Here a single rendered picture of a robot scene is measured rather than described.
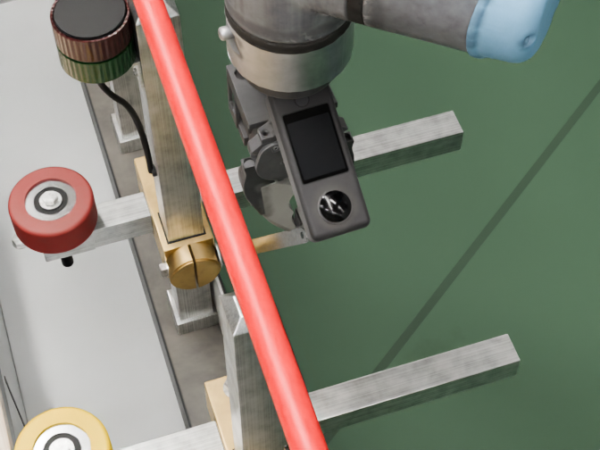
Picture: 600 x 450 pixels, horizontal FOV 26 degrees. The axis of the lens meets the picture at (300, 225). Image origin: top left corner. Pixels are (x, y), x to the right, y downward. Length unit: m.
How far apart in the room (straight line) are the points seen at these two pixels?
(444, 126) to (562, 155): 1.10
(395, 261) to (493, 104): 0.40
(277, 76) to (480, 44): 0.16
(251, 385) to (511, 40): 0.33
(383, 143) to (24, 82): 0.57
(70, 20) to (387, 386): 0.44
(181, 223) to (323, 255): 1.05
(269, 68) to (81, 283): 0.68
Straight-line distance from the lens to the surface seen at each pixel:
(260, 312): 0.30
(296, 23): 0.85
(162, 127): 1.10
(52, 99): 1.68
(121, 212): 1.27
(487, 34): 0.80
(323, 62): 0.89
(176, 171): 1.15
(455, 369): 1.20
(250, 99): 0.99
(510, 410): 2.14
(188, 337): 1.38
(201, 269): 1.24
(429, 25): 0.81
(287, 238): 1.12
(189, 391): 1.35
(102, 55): 0.99
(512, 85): 2.51
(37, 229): 1.22
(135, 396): 1.44
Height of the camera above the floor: 1.90
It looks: 56 degrees down
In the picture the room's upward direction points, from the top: straight up
